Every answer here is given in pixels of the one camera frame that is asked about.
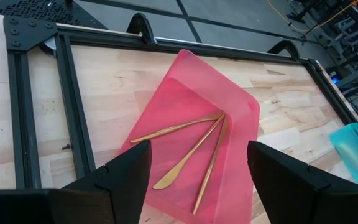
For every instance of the cluttered equipment rack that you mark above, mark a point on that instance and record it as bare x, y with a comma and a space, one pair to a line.
353, 31

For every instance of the small black screw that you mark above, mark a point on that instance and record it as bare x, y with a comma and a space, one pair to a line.
66, 146

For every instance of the black arched frame hook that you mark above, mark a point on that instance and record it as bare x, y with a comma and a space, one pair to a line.
286, 43
141, 18

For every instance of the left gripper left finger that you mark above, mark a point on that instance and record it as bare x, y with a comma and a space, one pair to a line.
120, 186

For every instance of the black aluminium table frame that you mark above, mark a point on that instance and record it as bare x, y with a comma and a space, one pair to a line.
26, 31

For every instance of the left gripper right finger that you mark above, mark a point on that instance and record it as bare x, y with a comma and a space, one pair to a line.
291, 193

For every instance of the black perforated metal case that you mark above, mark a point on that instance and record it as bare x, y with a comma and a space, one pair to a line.
42, 11

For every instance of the gold curved utensil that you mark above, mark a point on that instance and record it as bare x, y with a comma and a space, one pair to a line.
166, 129

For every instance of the gold cutlery piece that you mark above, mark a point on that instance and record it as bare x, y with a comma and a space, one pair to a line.
210, 168

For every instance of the red translucent plastic bin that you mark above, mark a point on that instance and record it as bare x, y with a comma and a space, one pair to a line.
182, 99

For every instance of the gold table knife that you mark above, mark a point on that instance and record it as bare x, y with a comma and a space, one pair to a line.
169, 180

